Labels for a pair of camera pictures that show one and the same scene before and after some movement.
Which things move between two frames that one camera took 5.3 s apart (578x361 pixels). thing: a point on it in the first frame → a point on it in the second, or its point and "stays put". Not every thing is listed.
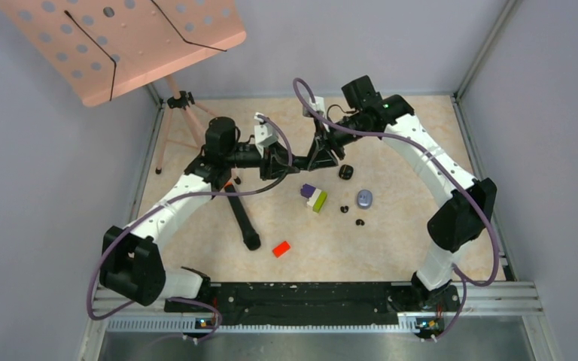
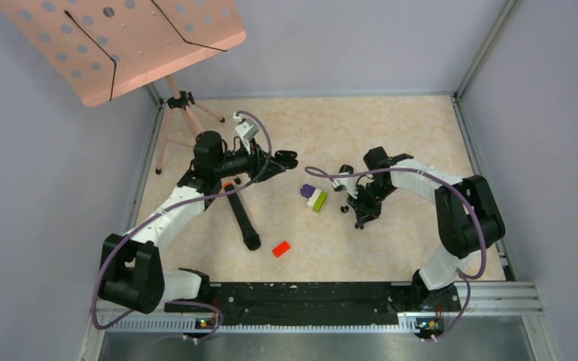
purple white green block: x=317 y=197 stays put
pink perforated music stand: x=100 y=47 stays put
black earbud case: x=345 y=171 stays put
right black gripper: x=324 y=142 → x=363 y=211
